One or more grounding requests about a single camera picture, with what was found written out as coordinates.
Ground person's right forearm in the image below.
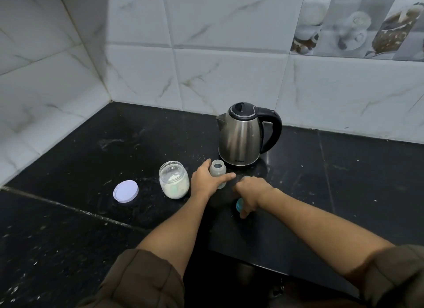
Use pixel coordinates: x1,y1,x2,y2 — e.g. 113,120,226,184
258,187,395,279

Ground person's right hand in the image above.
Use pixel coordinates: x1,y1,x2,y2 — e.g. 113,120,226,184
233,176,274,219

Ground stainless steel electric kettle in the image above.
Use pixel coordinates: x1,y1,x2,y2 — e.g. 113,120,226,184
216,102,283,167

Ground brown sleeve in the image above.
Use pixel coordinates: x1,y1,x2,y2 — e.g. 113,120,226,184
344,244,424,308
77,249,185,308

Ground person's left hand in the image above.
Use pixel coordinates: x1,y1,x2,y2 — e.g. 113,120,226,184
190,158,237,201

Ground brown right sleeve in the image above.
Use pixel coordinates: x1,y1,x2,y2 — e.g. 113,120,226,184
344,244,424,308

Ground clear baby bottle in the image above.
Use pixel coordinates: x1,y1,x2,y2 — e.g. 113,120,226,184
209,159,228,190

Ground person's left forearm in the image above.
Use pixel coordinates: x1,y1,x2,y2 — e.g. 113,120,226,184
136,191,212,279

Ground glass jar with white powder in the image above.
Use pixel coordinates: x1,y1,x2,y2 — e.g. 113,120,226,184
159,161,190,200

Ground brown left sleeve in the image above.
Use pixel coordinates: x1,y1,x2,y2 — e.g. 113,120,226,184
77,249,185,308

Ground pale lilac jar lid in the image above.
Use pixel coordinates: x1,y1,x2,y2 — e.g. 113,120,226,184
113,181,139,204

